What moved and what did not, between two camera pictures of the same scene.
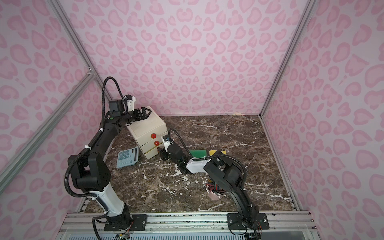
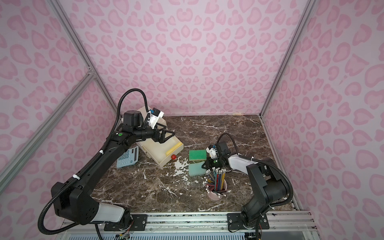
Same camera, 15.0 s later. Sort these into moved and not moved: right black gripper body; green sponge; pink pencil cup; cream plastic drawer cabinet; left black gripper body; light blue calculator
Moved: cream plastic drawer cabinet; left black gripper body; right black gripper body
Not moved: green sponge; pink pencil cup; light blue calculator
